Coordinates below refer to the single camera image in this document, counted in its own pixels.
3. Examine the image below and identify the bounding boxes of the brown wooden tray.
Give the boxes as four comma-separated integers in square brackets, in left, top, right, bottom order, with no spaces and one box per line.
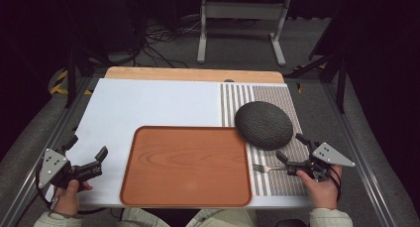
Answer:
[119,125,254,208]

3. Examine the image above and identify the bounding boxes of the black floor cables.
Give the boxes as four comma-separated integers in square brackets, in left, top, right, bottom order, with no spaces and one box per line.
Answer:
[132,12,202,69]

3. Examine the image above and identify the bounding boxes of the dark grey textured round plate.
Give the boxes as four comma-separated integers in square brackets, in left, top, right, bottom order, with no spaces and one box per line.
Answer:
[234,100,294,152]

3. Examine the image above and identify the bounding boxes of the person's left hand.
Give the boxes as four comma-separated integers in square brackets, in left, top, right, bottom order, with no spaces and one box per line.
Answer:
[52,178,94,218]

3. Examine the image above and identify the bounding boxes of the aluminium frame rail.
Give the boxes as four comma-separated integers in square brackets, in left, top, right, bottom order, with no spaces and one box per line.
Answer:
[321,82,397,227]
[0,76,97,227]

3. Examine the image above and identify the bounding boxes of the person's right hand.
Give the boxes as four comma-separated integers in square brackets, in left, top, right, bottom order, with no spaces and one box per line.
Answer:
[295,166,344,211]

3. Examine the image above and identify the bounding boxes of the white metal stand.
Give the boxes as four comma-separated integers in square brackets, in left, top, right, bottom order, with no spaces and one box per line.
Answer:
[196,0,292,67]

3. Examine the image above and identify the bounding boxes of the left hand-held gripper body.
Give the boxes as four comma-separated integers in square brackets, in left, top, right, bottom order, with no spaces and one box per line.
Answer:
[37,147,103,190]

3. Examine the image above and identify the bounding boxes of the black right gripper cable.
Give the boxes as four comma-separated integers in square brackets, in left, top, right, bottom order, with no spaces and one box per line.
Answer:
[327,165,344,204]

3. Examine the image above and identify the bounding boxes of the silver fork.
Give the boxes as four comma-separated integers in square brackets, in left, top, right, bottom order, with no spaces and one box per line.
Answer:
[252,163,288,174]

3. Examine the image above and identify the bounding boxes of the light wooden board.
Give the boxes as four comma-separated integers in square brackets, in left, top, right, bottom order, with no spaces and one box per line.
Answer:
[104,65,285,84]

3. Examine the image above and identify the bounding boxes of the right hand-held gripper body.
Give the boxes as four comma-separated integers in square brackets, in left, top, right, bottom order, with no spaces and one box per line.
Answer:
[284,141,357,183]

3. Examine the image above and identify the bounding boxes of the striped woven placemat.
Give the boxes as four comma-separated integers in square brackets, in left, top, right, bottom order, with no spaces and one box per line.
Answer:
[219,82,310,198]

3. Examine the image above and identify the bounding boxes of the black tripod stand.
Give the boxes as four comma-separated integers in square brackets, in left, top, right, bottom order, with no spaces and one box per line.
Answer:
[62,43,112,110]
[282,50,352,115]

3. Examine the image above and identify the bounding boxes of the person's light trousers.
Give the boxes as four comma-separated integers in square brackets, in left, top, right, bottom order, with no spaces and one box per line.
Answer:
[118,207,260,227]

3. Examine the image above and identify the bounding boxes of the white table mat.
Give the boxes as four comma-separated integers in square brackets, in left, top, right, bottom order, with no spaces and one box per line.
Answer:
[45,77,315,210]

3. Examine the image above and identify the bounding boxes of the yellow black floor tape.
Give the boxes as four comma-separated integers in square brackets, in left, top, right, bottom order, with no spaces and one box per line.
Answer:
[49,69,94,96]

